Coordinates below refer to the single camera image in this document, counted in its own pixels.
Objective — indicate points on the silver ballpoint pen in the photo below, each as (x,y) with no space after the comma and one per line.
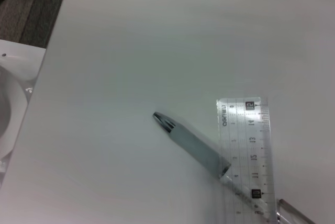
(193,145)

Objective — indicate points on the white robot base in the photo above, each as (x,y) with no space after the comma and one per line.
(15,59)

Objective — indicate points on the transparent plastic ruler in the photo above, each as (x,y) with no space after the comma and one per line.
(235,129)

